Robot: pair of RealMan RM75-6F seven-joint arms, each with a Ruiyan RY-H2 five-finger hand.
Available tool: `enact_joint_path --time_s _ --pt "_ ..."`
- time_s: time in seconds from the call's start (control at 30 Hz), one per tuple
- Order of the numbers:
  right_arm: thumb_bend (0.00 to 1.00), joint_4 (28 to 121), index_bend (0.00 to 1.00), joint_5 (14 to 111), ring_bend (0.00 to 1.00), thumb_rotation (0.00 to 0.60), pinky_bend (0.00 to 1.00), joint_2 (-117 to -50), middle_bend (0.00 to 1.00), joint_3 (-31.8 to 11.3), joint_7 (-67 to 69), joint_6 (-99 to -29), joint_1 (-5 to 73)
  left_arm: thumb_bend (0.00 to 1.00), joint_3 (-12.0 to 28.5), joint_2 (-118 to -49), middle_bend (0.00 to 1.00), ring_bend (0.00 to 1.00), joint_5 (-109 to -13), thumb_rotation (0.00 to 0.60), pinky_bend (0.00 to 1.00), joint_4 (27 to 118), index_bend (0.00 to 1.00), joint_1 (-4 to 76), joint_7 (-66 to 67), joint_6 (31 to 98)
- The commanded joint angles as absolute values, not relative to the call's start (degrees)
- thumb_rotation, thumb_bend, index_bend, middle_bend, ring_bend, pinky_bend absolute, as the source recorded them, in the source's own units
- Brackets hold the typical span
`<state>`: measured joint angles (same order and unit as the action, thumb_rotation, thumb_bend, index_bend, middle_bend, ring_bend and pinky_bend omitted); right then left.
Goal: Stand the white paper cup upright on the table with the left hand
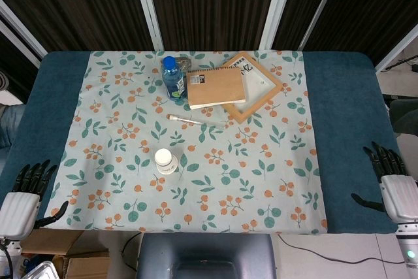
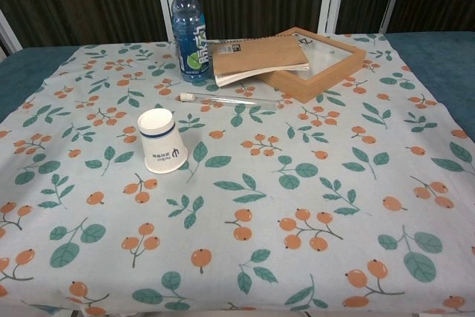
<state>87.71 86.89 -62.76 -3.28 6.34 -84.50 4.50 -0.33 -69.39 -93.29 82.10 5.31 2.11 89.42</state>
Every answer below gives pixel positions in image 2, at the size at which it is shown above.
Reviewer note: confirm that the white paper cup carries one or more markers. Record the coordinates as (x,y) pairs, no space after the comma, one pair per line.
(163,150)

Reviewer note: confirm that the clear glass test tube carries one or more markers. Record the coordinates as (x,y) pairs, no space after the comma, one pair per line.
(230,100)

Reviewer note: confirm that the floral print tablecloth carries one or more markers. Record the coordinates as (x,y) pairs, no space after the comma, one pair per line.
(259,191)

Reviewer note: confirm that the brown kraft spiral notebook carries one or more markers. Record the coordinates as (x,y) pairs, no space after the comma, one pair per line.
(256,57)

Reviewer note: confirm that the blue plastic drink bottle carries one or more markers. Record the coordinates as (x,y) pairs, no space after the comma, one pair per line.
(190,42)

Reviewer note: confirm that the teal table cover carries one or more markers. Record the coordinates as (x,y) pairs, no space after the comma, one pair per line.
(26,68)

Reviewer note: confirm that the wooden picture frame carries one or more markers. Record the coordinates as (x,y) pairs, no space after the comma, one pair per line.
(319,75)

